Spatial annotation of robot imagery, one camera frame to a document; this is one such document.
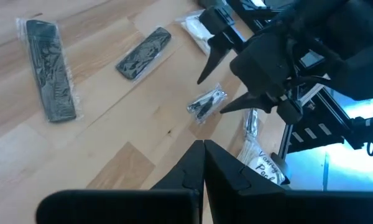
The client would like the clear vanity pack bag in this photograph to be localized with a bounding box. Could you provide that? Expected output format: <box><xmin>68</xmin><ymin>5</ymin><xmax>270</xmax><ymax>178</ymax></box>
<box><xmin>236</xmin><ymin>141</ymin><xmax>288</xmax><ymax>187</ymax></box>
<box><xmin>175</xmin><ymin>9</ymin><xmax>217</xmax><ymax>56</ymax></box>

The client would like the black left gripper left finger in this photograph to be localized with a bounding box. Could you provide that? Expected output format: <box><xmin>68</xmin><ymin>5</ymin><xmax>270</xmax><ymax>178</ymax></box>
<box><xmin>150</xmin><ymin>139</ymin><xmax>205</xmax><ymax>191</ymax></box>

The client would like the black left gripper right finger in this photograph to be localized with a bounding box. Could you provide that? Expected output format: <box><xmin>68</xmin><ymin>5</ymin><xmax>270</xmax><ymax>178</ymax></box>
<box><xmin>204</xmin><ymin>139</ymin><xmax>288</xmax><ymax>224</ymax></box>

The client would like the silver nail clipper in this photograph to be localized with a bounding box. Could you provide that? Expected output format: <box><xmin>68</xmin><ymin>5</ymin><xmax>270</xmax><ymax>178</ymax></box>
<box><xmin>185</xmin><ymin>82</ymin><xmax>229</xmax><ymax>126</ymax></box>
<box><xmin>242</xmin><ymin>107</ymin><xmax>265</xmax><ymax>149</ymax></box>

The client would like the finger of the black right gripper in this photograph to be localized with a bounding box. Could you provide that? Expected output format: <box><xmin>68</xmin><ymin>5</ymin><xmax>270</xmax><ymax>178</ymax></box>
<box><xmin>197</xmin><ymin>6</ymin><xmax>247</xmax><ymax>85</ymax></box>
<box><xmin>219</xmin><ymin>91</ymin><xmax>280</xmax><ymax>114</ymax></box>

